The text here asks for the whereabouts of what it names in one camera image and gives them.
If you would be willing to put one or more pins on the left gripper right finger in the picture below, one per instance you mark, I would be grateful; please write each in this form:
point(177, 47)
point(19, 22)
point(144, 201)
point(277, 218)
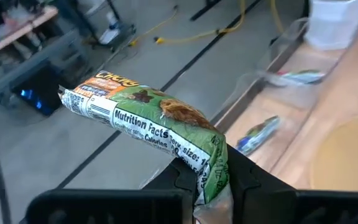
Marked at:
point(275, 208)

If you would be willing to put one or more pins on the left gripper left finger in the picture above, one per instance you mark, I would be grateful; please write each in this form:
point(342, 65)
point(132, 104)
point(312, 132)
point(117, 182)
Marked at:
point(120, 208)

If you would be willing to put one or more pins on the blue wrapper granola bar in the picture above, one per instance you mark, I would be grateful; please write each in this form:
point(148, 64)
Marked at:
point(258, 135)

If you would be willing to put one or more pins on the green wrapper granola bar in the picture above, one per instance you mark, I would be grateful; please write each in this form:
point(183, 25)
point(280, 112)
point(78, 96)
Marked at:
point(303, 77)
point(166, 124)

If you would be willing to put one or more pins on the round woven straw placemat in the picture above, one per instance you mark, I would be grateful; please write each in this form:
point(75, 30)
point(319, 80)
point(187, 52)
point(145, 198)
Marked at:
point(346, 155)

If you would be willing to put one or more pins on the clear plastic bin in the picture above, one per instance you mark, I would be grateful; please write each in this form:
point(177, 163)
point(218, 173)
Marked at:
point(278, 46)
point(291, 102)

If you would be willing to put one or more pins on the black computer tower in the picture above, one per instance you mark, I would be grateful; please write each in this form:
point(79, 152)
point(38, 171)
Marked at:
point(39, 93)

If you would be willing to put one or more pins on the white bottle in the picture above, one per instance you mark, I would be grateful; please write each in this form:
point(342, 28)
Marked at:
point(110, 31)

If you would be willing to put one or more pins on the white plant pot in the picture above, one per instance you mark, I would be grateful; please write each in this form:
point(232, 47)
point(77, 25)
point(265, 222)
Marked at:
point(337, 21)

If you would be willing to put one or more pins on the wooden background table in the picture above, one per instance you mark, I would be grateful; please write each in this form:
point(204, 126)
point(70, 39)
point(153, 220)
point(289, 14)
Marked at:
point(20, 31)

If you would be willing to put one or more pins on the black stand leg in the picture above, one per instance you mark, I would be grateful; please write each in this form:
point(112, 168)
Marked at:
point(204, 12)

